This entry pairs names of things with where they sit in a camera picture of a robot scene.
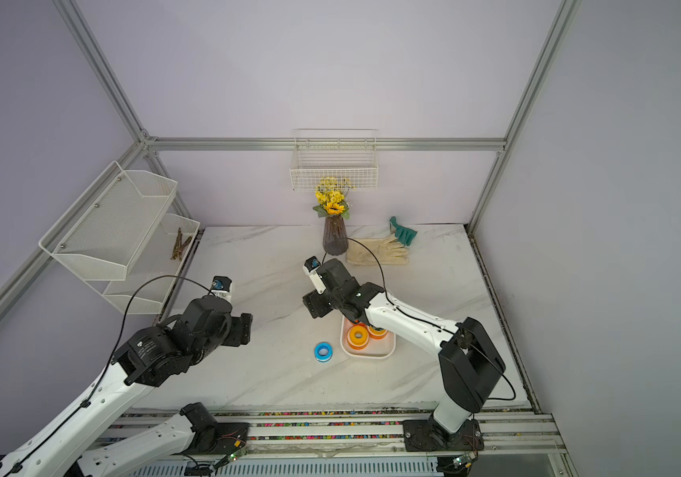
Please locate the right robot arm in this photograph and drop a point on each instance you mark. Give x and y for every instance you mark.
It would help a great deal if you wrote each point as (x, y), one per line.
(469, 362)

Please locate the cream cotton glove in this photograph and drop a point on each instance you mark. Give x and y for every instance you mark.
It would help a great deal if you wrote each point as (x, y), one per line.
(372, 251)

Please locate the small black yellow tape roll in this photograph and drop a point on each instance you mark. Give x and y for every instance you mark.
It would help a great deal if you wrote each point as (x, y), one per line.
(376, 333)

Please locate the yellow sealing tape roll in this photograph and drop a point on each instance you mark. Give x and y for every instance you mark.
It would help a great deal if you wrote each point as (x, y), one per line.
(358, 337)

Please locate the yellow artificial flowers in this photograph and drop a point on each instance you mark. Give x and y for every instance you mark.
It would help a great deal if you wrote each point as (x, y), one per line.
(331, 194)

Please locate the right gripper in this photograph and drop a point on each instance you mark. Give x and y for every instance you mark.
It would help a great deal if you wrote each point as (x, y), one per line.
(318, 303)

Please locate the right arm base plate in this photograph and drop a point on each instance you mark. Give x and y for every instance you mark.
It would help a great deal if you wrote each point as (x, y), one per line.
(425, 435)

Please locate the purple glass vase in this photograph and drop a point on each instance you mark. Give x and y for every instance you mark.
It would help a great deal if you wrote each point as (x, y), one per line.
(335, 238)

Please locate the white storage box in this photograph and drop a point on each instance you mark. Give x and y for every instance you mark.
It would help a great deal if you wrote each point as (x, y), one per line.
(376, 349)

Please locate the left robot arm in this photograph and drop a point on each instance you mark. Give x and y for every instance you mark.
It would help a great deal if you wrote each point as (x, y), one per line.
(136, 368)

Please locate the lower white mesh shelf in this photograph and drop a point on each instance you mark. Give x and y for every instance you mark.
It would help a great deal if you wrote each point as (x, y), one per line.
(132, 294)

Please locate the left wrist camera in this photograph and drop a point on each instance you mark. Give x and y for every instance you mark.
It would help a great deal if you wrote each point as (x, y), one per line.
(221, 287)

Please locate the brown sticks bundle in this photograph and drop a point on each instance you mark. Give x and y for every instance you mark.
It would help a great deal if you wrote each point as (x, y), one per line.
(182, 242)

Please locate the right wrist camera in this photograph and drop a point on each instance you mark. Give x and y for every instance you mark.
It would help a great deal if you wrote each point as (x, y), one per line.
(310, 267)

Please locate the blue sealing tape roll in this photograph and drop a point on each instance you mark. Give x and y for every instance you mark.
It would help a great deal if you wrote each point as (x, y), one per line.
(323, 352)

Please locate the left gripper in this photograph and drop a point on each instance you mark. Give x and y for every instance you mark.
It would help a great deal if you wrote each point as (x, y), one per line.
(240, 330)

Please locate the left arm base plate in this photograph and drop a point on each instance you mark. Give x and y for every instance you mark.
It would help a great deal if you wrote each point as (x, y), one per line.
(211, 437)

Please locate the white mesh shelf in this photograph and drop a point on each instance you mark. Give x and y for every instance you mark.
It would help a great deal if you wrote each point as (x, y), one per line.
(132, 294)
(101, 237)

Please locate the upper white mesh shelf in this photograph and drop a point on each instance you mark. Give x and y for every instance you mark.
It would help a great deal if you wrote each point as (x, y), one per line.
(101, 237)

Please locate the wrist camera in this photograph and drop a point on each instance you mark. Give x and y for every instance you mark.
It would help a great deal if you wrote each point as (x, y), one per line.
(310, 267)
(221, 287)

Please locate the white wire wall basket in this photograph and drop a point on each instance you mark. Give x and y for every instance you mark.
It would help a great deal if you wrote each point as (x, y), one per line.
(347, 155)

